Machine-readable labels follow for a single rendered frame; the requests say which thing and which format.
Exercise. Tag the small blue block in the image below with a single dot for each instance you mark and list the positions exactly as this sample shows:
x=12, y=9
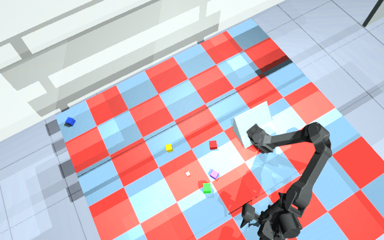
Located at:
x=70, y=121

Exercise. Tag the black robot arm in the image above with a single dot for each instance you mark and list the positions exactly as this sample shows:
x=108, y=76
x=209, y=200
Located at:
x=300, y=192

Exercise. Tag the red block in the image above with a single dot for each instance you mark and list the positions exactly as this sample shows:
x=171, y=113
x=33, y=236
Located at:
x=213, y=145

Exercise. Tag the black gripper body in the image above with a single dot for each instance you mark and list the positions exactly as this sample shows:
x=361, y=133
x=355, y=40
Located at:
x=248, y=213

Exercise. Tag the yellow cube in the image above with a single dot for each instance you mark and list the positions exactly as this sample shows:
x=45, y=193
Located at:
x=169, y=148

